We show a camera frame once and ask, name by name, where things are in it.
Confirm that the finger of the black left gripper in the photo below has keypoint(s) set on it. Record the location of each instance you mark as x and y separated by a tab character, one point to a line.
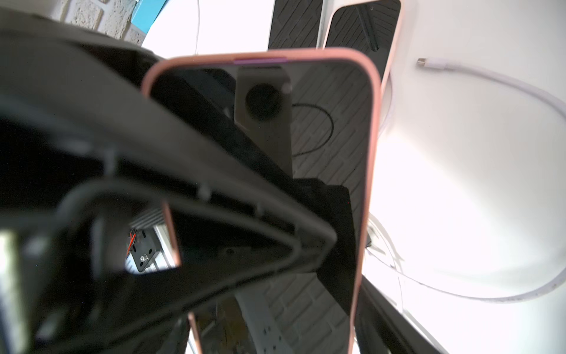
122	211

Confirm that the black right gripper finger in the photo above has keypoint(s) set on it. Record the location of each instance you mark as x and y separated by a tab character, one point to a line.
381	328

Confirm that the phone with black case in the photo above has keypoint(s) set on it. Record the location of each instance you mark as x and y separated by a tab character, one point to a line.
292	135

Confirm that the phone with pink case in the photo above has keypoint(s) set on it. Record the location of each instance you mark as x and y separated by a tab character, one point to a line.
368	27

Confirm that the phone with light green case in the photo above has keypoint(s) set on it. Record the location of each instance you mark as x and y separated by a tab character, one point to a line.
295	24

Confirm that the teal power strip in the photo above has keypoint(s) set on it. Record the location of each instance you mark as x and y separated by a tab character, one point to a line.
145	13

